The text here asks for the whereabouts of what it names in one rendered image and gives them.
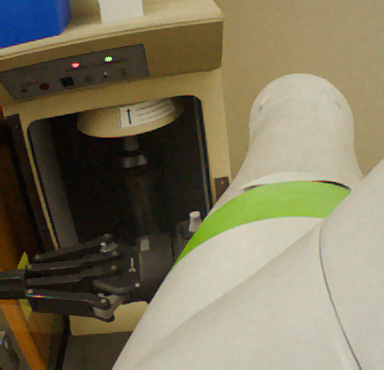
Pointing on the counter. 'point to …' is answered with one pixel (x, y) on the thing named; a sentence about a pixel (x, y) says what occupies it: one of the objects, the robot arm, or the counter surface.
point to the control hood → (181, 61)
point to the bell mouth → (130, 117)
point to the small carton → (119, 2)
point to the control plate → (33, 77)
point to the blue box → (32, 13)
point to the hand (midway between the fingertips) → (1, 285)
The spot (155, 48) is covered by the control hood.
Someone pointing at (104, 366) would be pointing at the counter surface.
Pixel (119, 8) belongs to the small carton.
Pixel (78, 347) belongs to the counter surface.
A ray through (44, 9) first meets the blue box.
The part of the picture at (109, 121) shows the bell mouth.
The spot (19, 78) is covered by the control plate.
